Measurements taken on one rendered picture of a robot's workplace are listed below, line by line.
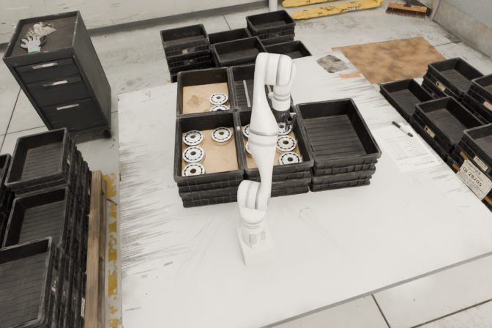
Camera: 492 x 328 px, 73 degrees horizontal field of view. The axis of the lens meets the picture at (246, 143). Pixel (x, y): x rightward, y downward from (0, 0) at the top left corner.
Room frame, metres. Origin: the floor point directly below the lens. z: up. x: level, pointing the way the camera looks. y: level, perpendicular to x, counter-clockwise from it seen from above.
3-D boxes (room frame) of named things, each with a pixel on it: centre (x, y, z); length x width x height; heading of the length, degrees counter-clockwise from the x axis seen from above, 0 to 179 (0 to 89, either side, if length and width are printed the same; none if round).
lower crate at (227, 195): (1.07, 0.18, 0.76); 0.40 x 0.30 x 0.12; 4
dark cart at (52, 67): (2.33, 1.41, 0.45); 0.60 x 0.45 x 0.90; 13
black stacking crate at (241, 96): (1.49, -0.09, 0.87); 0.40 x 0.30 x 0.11; 4
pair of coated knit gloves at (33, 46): (2.19, 1.46, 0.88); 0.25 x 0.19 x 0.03; 13
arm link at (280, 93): (1.09, -0.17, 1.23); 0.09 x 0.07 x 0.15; 77
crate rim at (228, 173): (1.07, 0.18, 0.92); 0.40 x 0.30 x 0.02; 4
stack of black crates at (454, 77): (2.08, -1.67, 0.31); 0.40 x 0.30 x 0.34; 13
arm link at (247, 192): (0.66, -0.01, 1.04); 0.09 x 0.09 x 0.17; 72
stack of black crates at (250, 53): (2.46, 0.01, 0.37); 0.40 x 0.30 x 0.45; 103
